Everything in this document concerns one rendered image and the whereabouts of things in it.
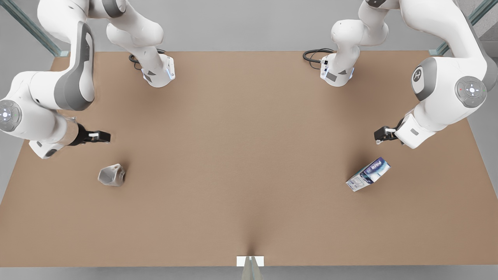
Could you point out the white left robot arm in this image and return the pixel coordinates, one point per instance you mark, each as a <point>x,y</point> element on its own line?
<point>447,77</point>

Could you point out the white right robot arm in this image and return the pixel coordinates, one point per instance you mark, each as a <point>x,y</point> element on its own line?
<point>74,77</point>

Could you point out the blue and white carton box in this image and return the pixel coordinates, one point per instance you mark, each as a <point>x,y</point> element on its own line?
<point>368,174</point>

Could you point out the grey faceted cup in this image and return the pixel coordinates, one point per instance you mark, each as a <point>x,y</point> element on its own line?
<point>112,175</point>

